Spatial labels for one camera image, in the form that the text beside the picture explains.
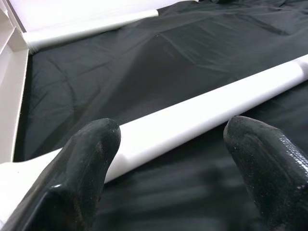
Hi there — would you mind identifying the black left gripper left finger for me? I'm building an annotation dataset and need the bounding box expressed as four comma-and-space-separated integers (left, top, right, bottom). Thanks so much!
7, 117, 121, 231

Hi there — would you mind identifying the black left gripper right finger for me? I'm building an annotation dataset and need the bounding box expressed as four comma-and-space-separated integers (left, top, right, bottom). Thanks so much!
223, 115, 308, 231

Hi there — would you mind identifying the white plastic table leg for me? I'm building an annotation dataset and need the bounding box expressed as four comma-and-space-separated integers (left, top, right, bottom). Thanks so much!
21, 9, 159, 52
103, 54, 308, 185

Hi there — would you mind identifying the white plastic children table top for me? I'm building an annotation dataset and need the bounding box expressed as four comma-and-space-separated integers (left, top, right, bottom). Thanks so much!
0, 0, 73, 231

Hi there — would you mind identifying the black shiny table cloth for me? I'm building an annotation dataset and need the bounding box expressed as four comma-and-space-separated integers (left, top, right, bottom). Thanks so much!
13, 0, 308, 231

